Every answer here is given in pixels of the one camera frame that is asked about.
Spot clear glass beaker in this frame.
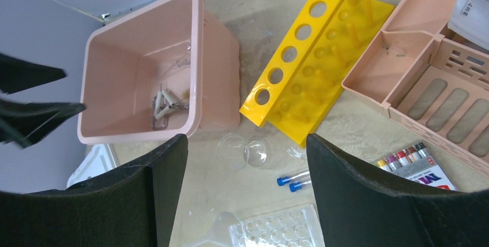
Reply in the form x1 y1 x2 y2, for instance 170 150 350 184
216 133 271 173

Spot yellow test tube rack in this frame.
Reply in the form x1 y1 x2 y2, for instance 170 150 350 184
240 0 394 146

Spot marker pen pack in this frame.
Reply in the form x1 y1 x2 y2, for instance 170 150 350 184
373 141 457 190

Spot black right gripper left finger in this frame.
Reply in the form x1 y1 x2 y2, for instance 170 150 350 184
1 134 188 246

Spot plastic bag in organizer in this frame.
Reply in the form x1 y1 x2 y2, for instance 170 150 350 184
448 0 488 50

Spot white bin lid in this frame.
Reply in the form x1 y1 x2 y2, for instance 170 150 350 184
66 144 119 188

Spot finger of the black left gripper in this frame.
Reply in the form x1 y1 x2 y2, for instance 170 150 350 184
1 53 67 94
1 99 86 149

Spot pink plastic bin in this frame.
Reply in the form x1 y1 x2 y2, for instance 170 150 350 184
77 0 240 144

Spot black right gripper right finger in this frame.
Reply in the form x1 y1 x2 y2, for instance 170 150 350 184
306 134 488 246

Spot clear plastic funnel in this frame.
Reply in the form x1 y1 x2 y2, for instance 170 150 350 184
184 211 240 246

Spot metal crucible tongs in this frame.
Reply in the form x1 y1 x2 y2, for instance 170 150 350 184
151 103 189 130

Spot blue capped test tube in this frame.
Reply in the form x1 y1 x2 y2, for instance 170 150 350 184
277 170 310 186
289 180 312 192

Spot pink plastic desk organizer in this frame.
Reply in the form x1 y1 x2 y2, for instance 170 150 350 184
343 0 488 175

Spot clear well plate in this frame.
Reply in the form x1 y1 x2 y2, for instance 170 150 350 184
229 204 325 247

